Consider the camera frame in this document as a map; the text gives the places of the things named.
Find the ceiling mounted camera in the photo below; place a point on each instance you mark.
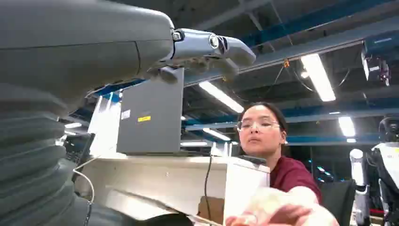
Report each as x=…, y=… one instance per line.
x=375, y=64

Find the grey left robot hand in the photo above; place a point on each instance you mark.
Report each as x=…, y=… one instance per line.
x=78, y=40

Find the long ceiling light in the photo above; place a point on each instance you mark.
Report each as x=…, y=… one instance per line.
x=318, y=78
x=194, y=144
x=216, y=134
x=221, y=97
x=346, y=126
x=73, y=125

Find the person's hand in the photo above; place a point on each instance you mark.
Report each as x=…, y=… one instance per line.
x=290, y=216

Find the ribbed grey left robot arm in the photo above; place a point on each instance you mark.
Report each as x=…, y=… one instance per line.
x=31, y=149

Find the person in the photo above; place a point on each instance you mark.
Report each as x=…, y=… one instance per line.
x=265, y=143

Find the black office chair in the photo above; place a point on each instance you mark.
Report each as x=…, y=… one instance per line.
x=338, y=199

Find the eyeglasses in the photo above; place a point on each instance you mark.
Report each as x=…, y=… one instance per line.
x=258, y=125

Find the grey laptop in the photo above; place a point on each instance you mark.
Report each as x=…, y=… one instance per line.
x=149, y=115

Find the black monitor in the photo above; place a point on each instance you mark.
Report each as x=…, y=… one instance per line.
x=76, y=148

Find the white board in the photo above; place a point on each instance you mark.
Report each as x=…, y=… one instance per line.
x=104, y=131

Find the white and black humanoid robot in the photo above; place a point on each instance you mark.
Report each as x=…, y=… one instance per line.
x=386, y=168

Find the cardboard box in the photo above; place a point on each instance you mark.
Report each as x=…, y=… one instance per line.
x=212, y=209

